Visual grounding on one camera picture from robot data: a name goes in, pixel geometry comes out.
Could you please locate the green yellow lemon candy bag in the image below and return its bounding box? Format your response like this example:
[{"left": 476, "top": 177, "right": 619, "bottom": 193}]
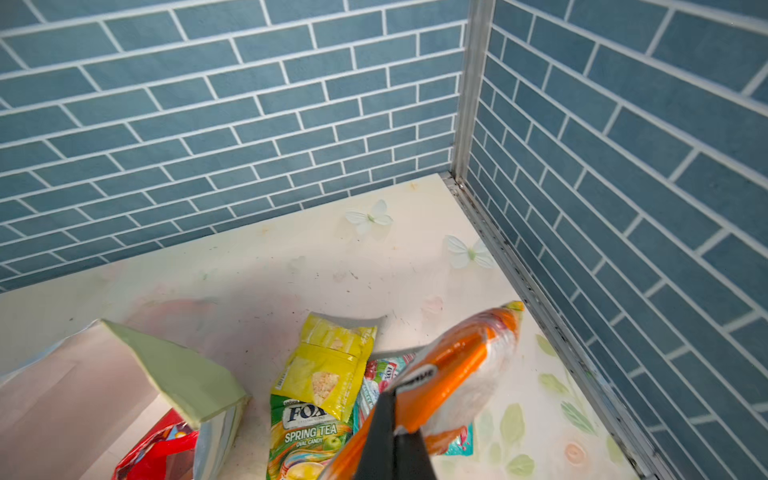
[{"left": 266, "top": 394, "right": 353, "bottom": 480}]

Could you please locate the teal Fox's candy bag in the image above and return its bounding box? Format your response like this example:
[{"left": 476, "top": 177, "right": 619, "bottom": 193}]
[{"left": 351, "top": 353, "right": 474, "bottom": 456}]

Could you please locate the floral table mat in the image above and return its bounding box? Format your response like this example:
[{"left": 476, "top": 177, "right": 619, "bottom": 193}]
[{"left": 1, "top": 175, "right": 635, "bottom": 479}]

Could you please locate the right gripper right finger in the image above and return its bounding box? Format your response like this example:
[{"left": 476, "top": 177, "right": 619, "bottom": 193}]
[{"left": 395, "top": 431, "right": 437, "bottom": 480}]

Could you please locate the orange yellow snack packet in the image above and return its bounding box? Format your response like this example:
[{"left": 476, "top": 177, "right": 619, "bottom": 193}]
[{"left": 321, "top": 301, "right": 525, "bottom": 479}]

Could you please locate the white green paper bag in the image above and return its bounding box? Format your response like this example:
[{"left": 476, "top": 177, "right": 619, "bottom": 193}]
[{"left": 1, "top": 320, "right": 248, "bottom": 479}]

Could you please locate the red snack packet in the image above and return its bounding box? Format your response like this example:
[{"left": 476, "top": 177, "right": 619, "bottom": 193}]
[{"left": 111, "top": 409, "right": 199, "bottom": 480}]

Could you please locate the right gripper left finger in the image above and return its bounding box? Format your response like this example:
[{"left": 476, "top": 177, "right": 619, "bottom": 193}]
[{"left": 355, "top": 392, "right": 396, "bottom": 480}]

